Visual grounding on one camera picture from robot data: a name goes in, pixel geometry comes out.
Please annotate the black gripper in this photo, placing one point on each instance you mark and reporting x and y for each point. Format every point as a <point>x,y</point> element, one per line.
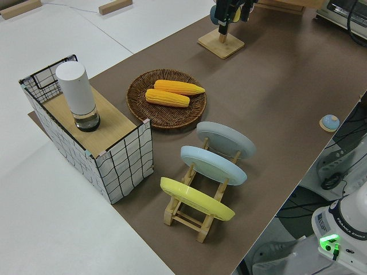
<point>236,3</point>

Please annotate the wooden crate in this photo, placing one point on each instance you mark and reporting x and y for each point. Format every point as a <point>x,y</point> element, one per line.
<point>278,5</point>

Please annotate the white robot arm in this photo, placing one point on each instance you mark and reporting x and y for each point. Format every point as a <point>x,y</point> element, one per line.
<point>352,212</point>

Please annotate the dark blue mug yellow inside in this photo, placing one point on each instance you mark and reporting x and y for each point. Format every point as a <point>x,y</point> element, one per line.
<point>213,15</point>

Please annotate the wooden mug tree stand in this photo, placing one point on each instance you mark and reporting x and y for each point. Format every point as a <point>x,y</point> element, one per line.
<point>223,47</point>

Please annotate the brown table mat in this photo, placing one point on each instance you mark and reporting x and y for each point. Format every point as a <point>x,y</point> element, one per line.
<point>258,94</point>

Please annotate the yellow corn cob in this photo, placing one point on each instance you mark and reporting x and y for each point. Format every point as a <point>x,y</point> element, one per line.
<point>177,87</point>
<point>167,98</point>

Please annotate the cream toaster oven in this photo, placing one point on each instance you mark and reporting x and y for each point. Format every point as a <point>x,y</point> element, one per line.
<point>335,13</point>

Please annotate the plain wooden block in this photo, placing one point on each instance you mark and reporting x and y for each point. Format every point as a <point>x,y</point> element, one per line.
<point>20,8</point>
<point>114,6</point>

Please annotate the round brown wicker basket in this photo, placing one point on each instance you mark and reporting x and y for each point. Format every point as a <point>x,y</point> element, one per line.
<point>169,116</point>

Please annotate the grey plate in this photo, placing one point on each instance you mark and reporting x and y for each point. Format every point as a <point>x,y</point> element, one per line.
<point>226,140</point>

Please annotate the blue service bell wooden base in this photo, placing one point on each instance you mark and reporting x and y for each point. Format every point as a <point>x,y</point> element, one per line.
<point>330,121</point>

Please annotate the light blue plate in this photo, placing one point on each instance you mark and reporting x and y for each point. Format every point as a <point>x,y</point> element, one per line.
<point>212,166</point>

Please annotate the light wooden lid board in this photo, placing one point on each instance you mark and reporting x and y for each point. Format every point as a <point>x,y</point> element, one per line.
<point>111,123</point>

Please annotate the white cylinder bottle clear base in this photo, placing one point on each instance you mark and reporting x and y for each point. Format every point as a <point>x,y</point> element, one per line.
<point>77,88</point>

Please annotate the white power strip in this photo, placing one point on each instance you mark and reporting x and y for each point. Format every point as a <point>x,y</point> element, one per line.
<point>335,161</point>
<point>275,257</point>

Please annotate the yellow plate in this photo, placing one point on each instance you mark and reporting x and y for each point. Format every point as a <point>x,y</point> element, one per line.
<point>198,200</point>

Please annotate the wooden plate rack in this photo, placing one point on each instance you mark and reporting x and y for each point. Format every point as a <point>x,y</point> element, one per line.
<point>183,220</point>

